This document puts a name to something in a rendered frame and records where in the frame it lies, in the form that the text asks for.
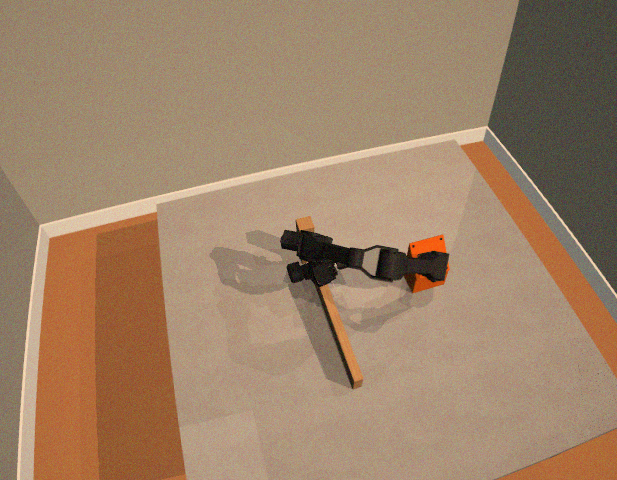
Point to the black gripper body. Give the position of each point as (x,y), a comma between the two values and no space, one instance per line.
(296,272)

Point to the wooden post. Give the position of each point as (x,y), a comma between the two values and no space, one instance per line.
(305,224)

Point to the wooden rail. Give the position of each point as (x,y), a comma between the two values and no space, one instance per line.
(341,338)

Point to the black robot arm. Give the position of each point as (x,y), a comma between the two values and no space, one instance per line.
(392,265)

